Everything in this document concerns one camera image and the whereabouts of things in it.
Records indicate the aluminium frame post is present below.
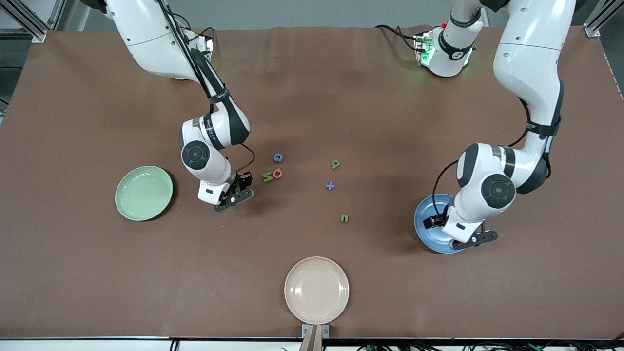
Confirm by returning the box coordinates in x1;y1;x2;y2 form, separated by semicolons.
583;0;624;38
0;0;66;43

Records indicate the green plate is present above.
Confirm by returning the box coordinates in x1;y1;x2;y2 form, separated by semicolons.
115;166;174;222

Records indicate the black arm base cable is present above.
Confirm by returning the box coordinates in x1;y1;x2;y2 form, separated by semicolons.
374;23;421;52
190;25;217;49

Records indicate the black right arm base cable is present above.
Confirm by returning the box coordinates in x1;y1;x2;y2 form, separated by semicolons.
190;25;217;49

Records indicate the black left arm base cable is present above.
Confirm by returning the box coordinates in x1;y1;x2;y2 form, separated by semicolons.
374;23;421;52

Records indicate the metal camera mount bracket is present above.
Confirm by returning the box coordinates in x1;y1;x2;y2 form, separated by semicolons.
299;324;330;351

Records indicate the blue plate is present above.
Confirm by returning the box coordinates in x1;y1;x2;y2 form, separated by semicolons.
414;194;476;254

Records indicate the table cover mat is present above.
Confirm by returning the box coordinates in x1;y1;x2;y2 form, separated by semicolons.
0;25;624;339

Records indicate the beige plate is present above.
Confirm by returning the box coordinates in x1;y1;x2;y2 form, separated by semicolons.
284;256;350;325

